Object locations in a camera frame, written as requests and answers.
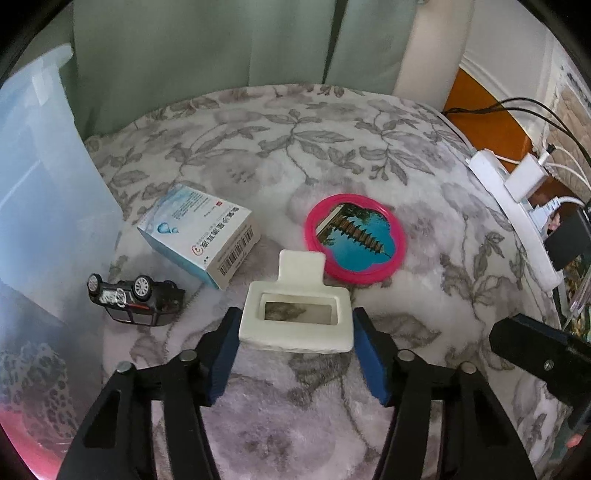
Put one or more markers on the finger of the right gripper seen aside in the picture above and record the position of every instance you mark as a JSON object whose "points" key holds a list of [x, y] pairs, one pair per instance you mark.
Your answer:
{"points": [[559, 359]]}

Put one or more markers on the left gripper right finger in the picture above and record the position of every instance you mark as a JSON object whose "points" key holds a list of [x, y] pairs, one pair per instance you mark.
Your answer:
{"points": [[405, 382]]}

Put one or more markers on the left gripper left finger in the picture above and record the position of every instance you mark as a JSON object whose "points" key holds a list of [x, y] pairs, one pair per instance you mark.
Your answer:
{"points": [[196, 378]]}

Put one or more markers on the black toy car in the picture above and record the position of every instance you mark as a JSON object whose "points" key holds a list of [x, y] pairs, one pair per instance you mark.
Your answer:
{"points": [[142, 301]]}

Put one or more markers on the blue white medicine box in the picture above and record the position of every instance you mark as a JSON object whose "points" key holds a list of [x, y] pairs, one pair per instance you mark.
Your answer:
{"points": [[206, 236]]}

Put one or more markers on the white foam frame block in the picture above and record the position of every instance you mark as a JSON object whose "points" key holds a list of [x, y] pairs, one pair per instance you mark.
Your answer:
{"points": [[297, 312]]}

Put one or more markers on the pink round pocket mirror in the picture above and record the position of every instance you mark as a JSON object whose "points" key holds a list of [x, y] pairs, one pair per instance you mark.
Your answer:
{"points": [[363, 242]]}

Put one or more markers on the black power adapter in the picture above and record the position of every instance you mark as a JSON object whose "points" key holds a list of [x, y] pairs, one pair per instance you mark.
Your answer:
{"points": [[570, 240]]}

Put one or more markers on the white charger plug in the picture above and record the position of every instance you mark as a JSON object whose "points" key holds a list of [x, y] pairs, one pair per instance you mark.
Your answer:
{"points": [[526, 178]]}

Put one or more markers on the clear plastic storage bin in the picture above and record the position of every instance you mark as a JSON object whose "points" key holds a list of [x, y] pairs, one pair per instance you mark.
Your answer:
{"points": [[59, 224]]}

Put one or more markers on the white power strip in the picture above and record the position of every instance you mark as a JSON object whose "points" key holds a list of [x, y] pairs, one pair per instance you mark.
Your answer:
{"points": [[492, 175]]}

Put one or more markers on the padded beige headboard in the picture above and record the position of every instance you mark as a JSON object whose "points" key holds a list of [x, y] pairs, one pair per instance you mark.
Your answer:
{"points": [[512, 54]]}

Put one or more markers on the grey-green curtain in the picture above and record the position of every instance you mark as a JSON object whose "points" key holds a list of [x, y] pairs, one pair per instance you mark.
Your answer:
{"points": [[132, 57]]}

